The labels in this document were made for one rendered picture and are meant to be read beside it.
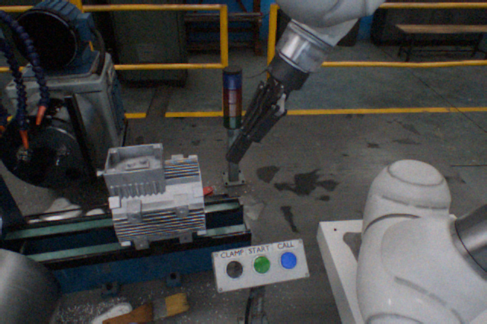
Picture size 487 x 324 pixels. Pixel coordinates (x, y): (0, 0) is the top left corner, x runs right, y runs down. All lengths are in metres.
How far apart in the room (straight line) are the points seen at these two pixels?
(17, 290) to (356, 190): 1.01
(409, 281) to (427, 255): 0.05
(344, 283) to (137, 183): 0.53
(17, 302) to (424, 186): 0.73
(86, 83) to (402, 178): 0.93
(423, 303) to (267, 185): 0.73
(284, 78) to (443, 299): 0.42
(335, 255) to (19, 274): 0.68
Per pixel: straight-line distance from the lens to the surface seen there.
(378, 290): 0.60
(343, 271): 0.88
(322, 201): 1.16
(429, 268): 0.58
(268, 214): 1.09
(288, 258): 0.63
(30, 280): 0.65
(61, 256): 0.92
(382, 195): 0.75
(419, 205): 0.73
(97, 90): 1.17
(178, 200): 0.73
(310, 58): 0.60
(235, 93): 1.00
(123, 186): 0.74
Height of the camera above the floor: 1.57
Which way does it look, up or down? 36 degrees down
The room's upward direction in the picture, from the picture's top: straight up
